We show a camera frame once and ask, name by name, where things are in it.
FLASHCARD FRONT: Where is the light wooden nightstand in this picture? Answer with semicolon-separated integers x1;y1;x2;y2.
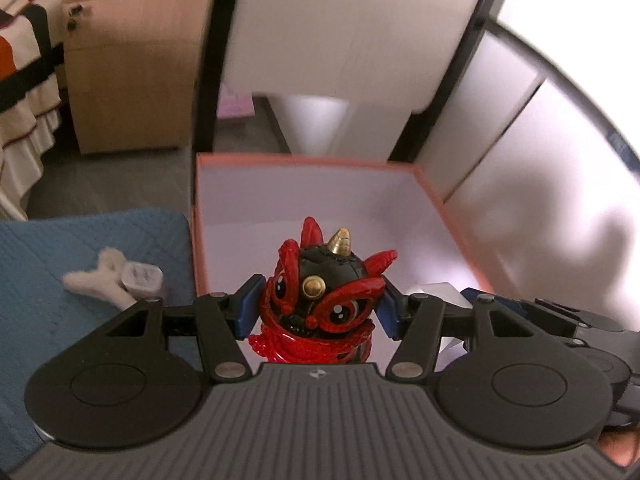
62;0;216;156

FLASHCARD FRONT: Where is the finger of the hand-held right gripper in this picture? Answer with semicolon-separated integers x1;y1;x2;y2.
460;287;583;322

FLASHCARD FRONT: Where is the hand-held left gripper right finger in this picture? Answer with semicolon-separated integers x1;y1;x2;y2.
372;282;538;382

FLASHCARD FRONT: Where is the blue quilted cloth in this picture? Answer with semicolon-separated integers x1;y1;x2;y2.
0;208;197;461

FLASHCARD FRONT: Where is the pink cardboard box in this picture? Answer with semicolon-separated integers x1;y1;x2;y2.
190;152;505;311

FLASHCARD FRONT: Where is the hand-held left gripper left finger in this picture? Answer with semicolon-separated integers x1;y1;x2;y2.
102;274;268;383

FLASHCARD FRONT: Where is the striped orange black bedspread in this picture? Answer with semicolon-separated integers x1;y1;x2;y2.
0;0;66;221

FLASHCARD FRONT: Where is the pink paper package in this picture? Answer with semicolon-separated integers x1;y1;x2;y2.
217;82;253;120

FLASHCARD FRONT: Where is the white plush toy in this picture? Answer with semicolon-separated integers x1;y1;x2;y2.
62;246;138;308

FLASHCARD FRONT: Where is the white cabinet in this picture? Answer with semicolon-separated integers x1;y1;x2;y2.
415;20;640;321

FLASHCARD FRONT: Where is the red black lion figurine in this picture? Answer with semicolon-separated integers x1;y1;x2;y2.
248;216;401;365

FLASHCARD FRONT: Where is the person's right hand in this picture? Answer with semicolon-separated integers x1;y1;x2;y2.
597;427;639;468

